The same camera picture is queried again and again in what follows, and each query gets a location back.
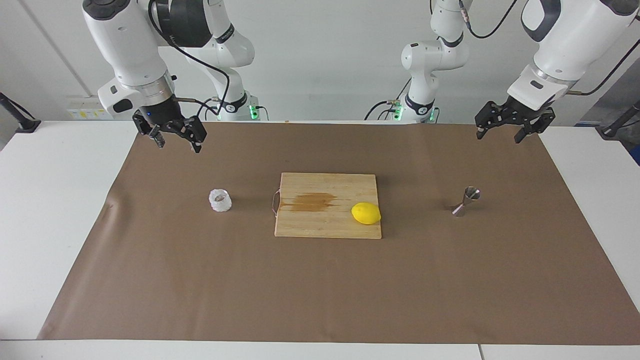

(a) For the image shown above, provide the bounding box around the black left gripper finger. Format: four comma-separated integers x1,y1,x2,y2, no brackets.
515,109,556,144
475,102,507,140

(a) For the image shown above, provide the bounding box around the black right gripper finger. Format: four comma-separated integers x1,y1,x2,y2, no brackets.
133,114,166,149
167,116,208,154

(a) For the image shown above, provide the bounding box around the steel double jigger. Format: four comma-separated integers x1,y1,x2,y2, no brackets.
451,186,482,218

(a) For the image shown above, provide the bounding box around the brown paper table mat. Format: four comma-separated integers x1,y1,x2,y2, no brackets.
37,121,640,346

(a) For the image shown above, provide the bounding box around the wooden cutting board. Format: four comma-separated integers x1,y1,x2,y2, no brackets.
272,172,383,240

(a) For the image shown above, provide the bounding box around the yellow lemon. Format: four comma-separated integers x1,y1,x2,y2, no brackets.
351,202,382,225

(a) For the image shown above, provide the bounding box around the white wall socket box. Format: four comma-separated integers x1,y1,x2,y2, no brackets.
66,96,115,121

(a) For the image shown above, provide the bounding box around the black camera stand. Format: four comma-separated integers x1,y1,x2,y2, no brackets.
0,92,42,134
596,100,640,141

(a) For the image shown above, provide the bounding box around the black base cable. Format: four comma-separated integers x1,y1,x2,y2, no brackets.
364,92,407,121

